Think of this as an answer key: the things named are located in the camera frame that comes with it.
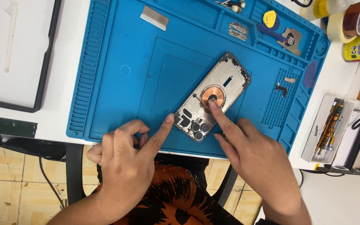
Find brown tape roll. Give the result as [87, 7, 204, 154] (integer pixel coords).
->
[342, 0, 360, 37]

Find black table leg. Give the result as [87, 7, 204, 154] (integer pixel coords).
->
[66, 143, 84, 206]
[212, 163, 239, 207]

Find paper razor blade packet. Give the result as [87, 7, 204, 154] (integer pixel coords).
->
[227, 21, 249, 42]

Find metal shield with label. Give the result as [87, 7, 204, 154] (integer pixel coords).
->
[276, 27, 303, 57]

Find person's right hand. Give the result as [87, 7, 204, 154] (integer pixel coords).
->
[207, 99, 303, 214]

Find black plastic bag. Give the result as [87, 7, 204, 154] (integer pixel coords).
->
[0, 131, 67, 162]

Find white tool box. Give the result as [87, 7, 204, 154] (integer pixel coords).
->
[301, 94, 356, 164]

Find yellow opening pick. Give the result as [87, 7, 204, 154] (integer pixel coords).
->
[262, 10, 278, 29]

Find purple plastic pick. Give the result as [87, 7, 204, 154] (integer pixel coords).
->
[303, 60, 318, 89]

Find flat metal scraper blade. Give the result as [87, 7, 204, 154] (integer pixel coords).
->
[140, 5, 170, 32]

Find dark green strip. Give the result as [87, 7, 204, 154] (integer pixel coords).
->
[0, 114, 38, 139]

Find silver phone back housing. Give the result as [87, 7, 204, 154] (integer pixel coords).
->
[173, 52, 251, 143]

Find thin black floor cable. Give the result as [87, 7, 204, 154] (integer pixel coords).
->
[39, 156, 67, 210]

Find beige masking tape roll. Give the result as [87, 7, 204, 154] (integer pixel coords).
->
[326, 12, 358, 44]

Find blue silicone repair mat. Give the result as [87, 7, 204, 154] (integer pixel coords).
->
[66, 0, 331, 159]

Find white board with black frame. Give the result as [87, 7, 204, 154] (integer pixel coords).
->
[0, 0, 63, 113]

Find small black flex part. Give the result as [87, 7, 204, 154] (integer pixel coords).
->
[275, 82, 289, 98]

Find person's left hand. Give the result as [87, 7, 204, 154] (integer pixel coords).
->
[86, 113, 175, 204]

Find copper wireless charging coil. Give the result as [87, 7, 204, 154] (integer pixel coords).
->
[199, 85, 227, 114]

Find bundle of small hand tools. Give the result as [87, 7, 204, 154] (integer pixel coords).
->
[215, 0, 246, 14]

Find orange coiled tools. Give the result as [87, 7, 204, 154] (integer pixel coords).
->
[315, 102, 345, 156]

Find orange and black shirt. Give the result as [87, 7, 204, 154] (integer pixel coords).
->
[93, 152, 247, 225]

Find blue plastic pry tool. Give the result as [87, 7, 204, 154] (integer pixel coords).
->
[256, 16, 286, 43]

